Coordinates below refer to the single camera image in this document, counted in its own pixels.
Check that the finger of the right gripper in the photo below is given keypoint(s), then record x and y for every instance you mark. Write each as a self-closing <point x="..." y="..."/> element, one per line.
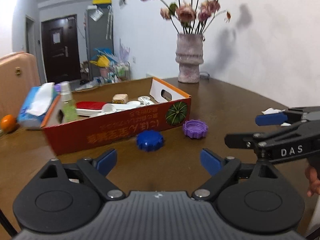
<point x="290" y="115"/>
<point x="297" y="139"/>

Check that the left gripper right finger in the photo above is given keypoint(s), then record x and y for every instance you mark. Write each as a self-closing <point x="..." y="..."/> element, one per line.
<point x="224" y="172"/>

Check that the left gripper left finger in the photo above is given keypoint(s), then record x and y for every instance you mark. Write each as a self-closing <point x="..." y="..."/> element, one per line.
<point x="85" y="179"/>

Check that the purple jar lid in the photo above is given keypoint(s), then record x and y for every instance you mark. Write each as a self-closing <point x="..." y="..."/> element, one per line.
<point x="195" y="129"/>

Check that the blue jar lid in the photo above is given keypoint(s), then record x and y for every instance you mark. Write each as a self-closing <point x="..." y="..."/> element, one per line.
<point x="149" y="140"/>

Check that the red white lint brush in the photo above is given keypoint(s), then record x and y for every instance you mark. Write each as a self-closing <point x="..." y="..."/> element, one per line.
<point x="90" y="108"/>

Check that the green spray bottle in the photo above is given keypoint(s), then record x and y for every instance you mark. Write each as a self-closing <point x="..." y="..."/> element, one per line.
<point x="68" y="104"/>

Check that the round white device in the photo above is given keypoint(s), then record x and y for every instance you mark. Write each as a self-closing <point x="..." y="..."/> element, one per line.
<point x="134" y="103"/>

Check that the white bottle cap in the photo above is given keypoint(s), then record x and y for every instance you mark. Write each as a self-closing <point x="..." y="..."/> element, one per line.
<point x="144" y="99"/>

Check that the person's right hand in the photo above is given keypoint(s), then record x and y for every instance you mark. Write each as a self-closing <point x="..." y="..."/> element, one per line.
<point x="314" y="182"/>

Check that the red cardboard box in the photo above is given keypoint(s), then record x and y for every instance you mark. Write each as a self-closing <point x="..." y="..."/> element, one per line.
<point x="171" y="108"/>

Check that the purple package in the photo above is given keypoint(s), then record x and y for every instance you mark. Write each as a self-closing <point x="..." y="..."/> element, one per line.
<point x="57" y="88"/>

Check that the blue tissue pack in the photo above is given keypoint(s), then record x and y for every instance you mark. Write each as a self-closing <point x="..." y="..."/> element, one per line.
<point x="36" y="105"/>

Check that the orange fruit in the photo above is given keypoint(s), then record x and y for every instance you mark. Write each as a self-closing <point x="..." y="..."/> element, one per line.
<point x="8" y="124"/>

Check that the yellow watering can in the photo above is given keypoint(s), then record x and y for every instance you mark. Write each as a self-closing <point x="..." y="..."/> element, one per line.
<point x="102" y="62"/>

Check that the pink textured vase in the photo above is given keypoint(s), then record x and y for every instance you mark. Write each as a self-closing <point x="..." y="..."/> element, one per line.
<point x="189" y="56"/>

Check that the pink suitcase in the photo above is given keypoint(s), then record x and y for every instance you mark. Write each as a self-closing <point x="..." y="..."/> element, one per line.
<point x="18" y="74"/>

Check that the dark brown door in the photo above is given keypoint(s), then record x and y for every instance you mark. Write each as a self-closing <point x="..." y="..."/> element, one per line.
<point x="60" y="49"/>

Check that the dried pink flower bouquet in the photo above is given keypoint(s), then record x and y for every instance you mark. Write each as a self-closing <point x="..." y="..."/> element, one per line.
<point x="195" y="16"/>

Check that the grey refrigerator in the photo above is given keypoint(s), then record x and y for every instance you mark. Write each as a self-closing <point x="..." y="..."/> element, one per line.
<point x="98" y="33"/>

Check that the yellow box on fridge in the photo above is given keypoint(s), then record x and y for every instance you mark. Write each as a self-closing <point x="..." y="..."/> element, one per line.
<point x="95" y="2"/>

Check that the wire storage rack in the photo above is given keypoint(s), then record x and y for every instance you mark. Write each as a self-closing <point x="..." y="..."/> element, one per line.
<point x="118" y="72"/>

